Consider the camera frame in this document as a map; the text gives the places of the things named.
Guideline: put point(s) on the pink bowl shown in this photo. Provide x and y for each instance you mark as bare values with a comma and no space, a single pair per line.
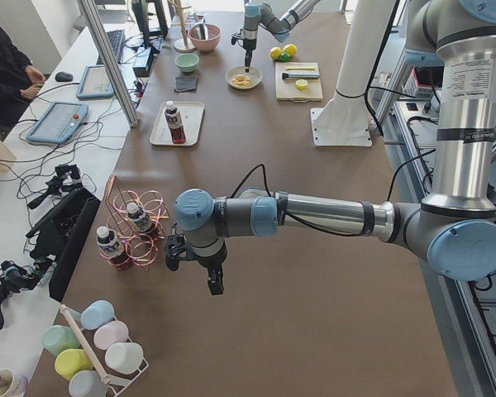
204,36

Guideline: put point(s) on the steel muddler black tip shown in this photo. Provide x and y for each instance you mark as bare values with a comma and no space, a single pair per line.
307,76

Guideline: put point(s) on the green cup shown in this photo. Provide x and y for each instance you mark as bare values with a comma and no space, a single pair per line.
58,338

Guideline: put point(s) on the pink cup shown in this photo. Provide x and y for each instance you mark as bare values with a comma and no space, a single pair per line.
110,333

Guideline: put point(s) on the copper wire bottle rack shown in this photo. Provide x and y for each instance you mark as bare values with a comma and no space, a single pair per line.
143,250

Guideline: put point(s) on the grey folded cloth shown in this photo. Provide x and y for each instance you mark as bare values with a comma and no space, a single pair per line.
186,83

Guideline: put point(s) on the blue cup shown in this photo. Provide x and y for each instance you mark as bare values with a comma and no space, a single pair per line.
97,314

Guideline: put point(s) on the mint green bowl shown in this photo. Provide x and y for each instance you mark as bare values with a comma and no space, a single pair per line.
187,63

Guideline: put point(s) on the lemon half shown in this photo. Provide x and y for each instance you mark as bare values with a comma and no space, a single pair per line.
301,84

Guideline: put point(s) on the black computer mouse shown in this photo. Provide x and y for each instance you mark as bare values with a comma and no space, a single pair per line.
64,77

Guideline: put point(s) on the blue teach pendant near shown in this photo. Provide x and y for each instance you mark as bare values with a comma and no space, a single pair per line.
58,123

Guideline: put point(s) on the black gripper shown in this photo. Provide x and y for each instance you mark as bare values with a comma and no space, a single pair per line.
210,260
247,44

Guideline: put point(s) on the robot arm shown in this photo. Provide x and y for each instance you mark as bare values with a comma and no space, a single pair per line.
452,228
261,15

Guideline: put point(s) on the wooden mug tree stand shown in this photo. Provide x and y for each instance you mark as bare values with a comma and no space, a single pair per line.
185,16

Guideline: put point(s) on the white cup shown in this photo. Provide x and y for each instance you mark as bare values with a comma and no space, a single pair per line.
124,357

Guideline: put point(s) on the dark drink bottle on tray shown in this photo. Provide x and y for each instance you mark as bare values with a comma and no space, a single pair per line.
174,123

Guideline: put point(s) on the yellow plastic knife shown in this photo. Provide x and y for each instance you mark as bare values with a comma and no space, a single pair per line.
300,67

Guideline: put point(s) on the white round plate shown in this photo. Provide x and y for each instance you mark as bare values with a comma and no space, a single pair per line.
254,73

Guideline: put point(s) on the braided donut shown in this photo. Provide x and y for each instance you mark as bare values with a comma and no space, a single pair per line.
241,81

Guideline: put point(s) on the wooden cutting board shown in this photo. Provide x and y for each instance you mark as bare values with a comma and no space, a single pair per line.
286,90

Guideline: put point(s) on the cream rabbit tray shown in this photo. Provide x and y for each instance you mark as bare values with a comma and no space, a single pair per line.
191,114

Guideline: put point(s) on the yellow lemon upper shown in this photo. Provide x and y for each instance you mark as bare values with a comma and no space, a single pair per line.
275,53

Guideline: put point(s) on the blue teach pendant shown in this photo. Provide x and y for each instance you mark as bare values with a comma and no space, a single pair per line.
94,84
58,123

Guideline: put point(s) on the green lime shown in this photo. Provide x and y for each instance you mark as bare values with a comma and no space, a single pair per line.
284,57

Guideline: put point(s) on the grey cup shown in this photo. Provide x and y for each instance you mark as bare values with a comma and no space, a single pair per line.
87,384

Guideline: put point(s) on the yellow lemon lower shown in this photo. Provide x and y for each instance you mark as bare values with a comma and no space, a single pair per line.
290,49

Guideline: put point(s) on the yellow lemon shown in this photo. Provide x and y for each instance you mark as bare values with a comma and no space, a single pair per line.
275,53
290,49

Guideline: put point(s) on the dark bottle in rack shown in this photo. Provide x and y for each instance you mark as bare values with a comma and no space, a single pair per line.
141,221

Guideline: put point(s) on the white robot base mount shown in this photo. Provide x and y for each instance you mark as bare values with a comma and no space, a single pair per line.
344,120

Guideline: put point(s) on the seated person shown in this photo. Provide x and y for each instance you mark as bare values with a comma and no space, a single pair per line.
20,82

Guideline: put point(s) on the blue teach pendant far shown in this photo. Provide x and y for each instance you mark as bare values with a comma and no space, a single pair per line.
94,84

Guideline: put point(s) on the black keyboard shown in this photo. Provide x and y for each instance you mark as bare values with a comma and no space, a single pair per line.
116,39

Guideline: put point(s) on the white cup rack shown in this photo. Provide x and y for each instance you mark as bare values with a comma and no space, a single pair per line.
117,382

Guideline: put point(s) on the yellow cup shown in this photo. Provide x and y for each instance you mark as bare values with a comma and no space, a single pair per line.
71,361

